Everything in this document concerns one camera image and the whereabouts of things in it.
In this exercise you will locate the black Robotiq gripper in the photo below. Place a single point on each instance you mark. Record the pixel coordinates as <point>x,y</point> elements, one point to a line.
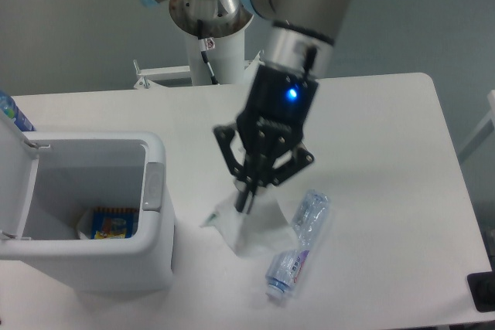
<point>282,102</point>

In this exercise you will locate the clear crushed plastic bottle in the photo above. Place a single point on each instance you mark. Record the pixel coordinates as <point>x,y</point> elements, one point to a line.
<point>286,267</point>

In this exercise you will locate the clear plastic bag wrapper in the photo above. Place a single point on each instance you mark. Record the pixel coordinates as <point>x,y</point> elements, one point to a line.
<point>261,232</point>

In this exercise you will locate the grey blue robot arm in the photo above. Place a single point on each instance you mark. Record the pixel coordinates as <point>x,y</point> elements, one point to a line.
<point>302,38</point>

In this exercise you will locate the white trash can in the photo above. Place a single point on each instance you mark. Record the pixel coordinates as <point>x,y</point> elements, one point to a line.
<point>79,172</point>

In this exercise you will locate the white trash can lid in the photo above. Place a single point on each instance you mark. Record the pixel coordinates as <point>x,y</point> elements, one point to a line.
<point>19,166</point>

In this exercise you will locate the colourful snack packet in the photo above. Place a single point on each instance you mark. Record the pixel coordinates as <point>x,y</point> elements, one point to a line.
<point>114,223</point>

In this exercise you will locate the black device at table edge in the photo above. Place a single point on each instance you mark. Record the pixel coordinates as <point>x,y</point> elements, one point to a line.
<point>481,286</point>

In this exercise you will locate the blue bottle behind bin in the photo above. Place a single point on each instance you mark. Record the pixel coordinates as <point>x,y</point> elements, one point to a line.
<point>12,111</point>

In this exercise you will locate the white middle floor bracket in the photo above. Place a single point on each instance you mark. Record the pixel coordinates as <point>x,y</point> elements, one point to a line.
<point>251,70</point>

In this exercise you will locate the white floor bracket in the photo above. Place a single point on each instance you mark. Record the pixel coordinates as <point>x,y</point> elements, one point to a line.
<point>174,76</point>
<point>251,70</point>

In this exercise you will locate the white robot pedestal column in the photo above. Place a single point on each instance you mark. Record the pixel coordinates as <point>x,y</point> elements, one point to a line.
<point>223,56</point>

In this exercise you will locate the white left floor bracket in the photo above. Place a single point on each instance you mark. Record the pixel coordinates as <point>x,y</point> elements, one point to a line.
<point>174,76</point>

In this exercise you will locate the white frame at right edge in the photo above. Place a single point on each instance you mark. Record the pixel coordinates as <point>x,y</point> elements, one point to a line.
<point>479,134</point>

